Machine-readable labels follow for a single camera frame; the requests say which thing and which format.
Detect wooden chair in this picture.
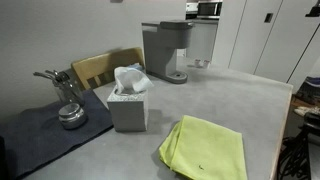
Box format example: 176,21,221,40
71,47,144,90

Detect white tissue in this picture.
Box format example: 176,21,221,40
114,67,153,94

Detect yellow-green microfiber towel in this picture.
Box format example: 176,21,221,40
159,115,248,180

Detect glass jar with metal tools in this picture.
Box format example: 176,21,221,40
33,70,85,107

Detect microwave oven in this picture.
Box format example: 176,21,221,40
197,0,223,19

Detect coffee pod near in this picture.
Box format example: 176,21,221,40
203,60,211,69

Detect dark blue cloth mat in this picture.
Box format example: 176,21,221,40
0,90,113,179

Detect black tripod stand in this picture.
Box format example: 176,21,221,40
276,113,320,180

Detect grey pod coffee maker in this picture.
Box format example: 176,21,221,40
142,20,194,84

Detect round metal lid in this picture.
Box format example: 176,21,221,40
58,103,87,130

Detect grey tissue box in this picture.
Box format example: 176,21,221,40
107,86,148,132

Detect coffee pod far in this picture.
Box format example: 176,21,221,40
194,59,201,67

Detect coffee pod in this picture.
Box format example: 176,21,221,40
194,59,201,67
203,60,211,69

